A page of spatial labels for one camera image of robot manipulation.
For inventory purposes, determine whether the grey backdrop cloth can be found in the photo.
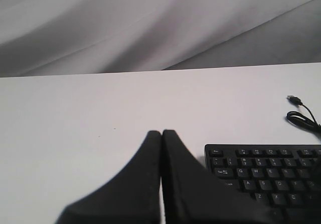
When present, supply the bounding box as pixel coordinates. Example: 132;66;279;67
1;0;312;77

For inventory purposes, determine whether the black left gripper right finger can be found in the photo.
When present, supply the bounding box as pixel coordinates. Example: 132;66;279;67
162;130;281;223

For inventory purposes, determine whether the black acer keyboard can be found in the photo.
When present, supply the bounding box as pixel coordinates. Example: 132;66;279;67
204;144;320;223

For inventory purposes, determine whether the black keyboard usb cable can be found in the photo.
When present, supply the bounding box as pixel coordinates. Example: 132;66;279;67
286;95;321;143

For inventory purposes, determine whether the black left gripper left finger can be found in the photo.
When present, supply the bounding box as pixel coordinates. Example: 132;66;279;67
57;131;161;223

